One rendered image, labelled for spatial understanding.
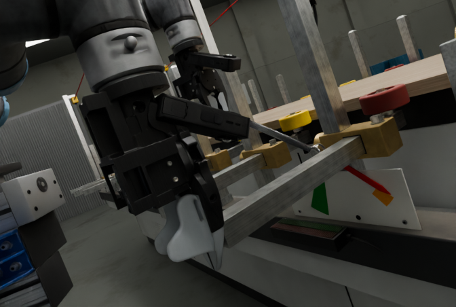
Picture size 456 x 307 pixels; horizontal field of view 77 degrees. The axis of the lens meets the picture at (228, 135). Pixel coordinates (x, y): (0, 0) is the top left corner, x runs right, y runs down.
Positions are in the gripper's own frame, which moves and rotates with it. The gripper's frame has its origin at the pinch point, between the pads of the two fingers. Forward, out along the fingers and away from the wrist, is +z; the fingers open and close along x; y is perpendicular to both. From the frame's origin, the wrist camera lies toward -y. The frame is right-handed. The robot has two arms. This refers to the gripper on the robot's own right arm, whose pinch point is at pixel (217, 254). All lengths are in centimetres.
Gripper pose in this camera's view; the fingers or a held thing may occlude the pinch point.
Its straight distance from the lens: 34.1
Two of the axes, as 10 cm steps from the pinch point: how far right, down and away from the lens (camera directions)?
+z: 3.5, 9.4, 0.7
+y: -7.7, 3.2, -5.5
